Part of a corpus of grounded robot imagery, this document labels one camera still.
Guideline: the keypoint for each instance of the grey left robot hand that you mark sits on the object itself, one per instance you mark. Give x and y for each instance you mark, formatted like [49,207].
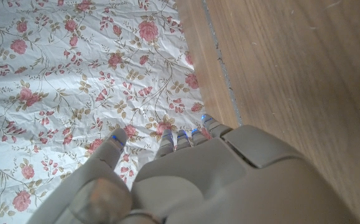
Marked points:
[229,186]

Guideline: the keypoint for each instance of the floral backdrop cloth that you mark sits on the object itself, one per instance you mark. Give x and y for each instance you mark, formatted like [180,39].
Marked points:
[74,77]

